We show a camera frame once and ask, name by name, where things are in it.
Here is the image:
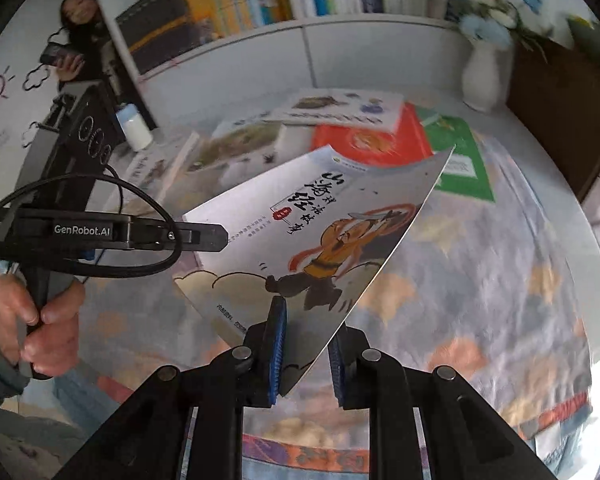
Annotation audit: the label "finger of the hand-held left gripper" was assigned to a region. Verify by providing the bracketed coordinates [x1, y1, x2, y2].
[127, 222, 229, 253]

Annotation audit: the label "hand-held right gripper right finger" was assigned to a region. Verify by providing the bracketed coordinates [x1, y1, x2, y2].
[327, 327, 556, 480]

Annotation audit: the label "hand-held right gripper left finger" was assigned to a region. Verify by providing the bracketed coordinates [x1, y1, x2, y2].
[55, 295, 288, 480]

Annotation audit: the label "landscape cover book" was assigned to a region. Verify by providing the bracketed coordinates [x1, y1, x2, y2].
[187, 120, 291, 173]

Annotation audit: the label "white book orange warrior figure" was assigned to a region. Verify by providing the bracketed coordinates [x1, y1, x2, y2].
[172, 145, 456, 396]

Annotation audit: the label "person's left hand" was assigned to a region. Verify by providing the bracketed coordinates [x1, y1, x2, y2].
[0, 275, 88, 378]

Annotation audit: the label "white bottle blue cap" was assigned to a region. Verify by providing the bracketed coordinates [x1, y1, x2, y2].
[115, 102, 154, 152]

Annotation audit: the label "small pale cover book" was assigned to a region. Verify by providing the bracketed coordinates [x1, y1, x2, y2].
[125, 132, 201, 196]

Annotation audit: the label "stack of dark boxed volumes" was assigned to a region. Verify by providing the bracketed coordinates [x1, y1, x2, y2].
[115, 0, 226, 75]

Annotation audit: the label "printed tablecloth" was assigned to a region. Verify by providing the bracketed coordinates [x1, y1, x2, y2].
[10, 95, 600, 480]

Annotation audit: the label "white book colourful illustrations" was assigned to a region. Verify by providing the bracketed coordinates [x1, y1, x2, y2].
[262, 89, 406, 131]

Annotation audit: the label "red cover book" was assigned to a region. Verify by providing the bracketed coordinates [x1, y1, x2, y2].
[310, 102, 433, 166]

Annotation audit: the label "green cover book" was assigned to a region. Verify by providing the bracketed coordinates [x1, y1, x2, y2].
[415, 105, 496, 203]

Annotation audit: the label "white vase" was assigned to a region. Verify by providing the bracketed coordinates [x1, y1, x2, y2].
[461, 42, 513, 113]

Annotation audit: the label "brown wooden cabinet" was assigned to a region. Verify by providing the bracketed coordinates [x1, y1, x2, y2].
[505, 35, 600, 201]

